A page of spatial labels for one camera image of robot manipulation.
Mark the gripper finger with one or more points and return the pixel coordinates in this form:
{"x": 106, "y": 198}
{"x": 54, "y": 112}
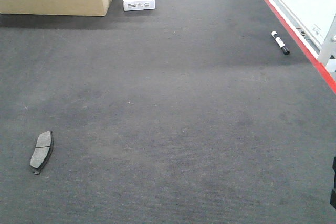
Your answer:
{"x": 333, "y": 192}

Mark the brake pad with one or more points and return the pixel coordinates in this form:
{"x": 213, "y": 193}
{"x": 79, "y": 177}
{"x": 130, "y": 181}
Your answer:
{"x": 42, "y": 151}

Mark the black white marker pen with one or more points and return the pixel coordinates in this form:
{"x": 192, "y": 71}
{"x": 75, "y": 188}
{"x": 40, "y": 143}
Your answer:
{"x": 280, "y": 43}

